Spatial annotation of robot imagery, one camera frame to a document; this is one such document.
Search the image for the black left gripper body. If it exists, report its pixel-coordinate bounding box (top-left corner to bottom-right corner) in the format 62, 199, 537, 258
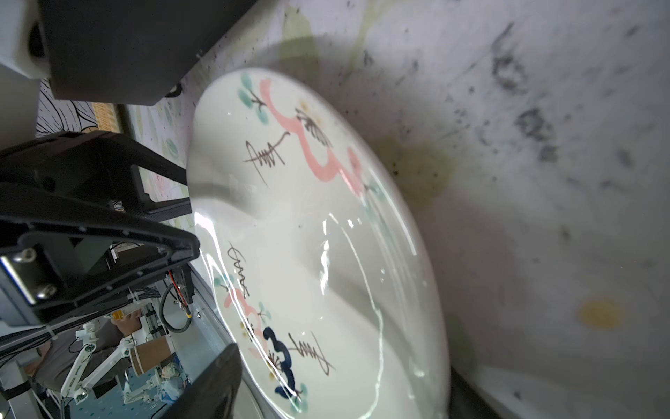
1, 131, 131, 326

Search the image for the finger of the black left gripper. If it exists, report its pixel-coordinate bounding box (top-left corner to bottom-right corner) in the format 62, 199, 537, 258
1, 183, 200, 325
92, 131, 192, 222

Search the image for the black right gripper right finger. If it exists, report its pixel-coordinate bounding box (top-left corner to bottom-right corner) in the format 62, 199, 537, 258
448, 368, 501, 419

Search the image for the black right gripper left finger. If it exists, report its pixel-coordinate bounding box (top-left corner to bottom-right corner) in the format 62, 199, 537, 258
161, 343, 243, 419

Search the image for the cream floral oval plate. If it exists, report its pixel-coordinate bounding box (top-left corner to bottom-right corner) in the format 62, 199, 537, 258
187, 68, 450, 418

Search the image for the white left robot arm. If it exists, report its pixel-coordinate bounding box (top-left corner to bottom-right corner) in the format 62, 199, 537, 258
1, 1, 251, 328

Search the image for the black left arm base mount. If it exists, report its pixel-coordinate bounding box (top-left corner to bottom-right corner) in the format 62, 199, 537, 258
105, 268, 195, 333

